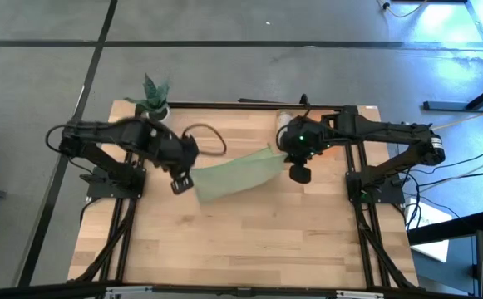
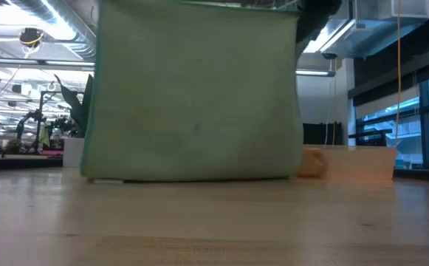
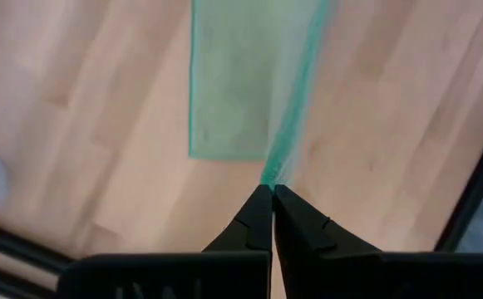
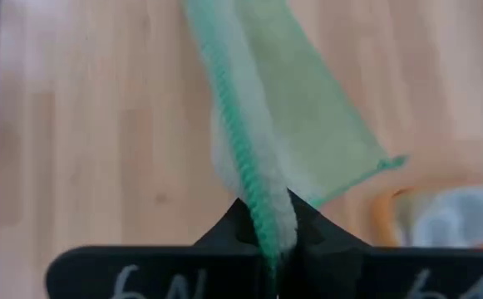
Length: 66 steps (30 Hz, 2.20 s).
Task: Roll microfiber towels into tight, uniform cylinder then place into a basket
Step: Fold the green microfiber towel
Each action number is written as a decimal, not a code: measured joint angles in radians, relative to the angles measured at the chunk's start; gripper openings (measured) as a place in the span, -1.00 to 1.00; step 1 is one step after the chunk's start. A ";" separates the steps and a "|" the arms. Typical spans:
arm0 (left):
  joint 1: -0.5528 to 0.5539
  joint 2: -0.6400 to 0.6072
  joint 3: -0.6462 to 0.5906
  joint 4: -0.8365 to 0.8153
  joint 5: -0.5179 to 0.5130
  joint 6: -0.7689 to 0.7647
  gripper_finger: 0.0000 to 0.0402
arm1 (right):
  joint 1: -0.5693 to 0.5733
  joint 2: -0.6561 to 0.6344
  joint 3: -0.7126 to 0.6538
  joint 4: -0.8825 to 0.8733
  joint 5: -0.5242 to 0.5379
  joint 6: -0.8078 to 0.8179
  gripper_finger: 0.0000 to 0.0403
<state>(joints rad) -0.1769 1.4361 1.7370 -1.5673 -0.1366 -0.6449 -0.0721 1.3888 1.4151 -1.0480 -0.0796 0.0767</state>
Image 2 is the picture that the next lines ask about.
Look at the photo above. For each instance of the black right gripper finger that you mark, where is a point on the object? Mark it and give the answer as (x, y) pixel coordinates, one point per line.
(317, 18)

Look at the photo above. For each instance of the green microfiber towel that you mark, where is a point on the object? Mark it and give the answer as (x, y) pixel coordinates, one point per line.
(192, 103)

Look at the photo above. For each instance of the black background robot arm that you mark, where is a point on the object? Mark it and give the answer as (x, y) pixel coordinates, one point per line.
(33, 118)

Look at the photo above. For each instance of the orange basket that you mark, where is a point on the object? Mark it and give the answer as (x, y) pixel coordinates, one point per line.
(358, 162)

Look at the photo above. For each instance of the long ceiling light bar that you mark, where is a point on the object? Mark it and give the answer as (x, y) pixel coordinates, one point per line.
(66, 63)

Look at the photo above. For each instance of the green plant in white pot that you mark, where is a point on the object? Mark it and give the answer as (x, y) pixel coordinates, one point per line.
(75, 151)

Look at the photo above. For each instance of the black ceiling device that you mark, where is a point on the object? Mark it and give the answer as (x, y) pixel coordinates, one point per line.
(31, 36)

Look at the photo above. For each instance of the pink object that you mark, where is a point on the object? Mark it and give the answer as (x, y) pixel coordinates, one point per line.
(52, 152)

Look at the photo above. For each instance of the small green cloth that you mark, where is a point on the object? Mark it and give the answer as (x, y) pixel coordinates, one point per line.
(44, 136)

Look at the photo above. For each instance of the dark dome camera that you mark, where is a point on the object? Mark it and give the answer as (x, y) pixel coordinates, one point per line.
(330, 55)

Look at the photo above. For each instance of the silver rectangular air duct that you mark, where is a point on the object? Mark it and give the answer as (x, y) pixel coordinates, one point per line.
(365, 33)

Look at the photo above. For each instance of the black wall panels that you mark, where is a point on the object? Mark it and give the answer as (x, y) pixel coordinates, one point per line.
(317, 133)

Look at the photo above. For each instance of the silver round air duct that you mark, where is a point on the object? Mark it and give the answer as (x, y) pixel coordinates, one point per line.
(74, 29)

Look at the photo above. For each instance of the black aluminium table frame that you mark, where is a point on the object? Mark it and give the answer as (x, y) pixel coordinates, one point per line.
(22, 162)

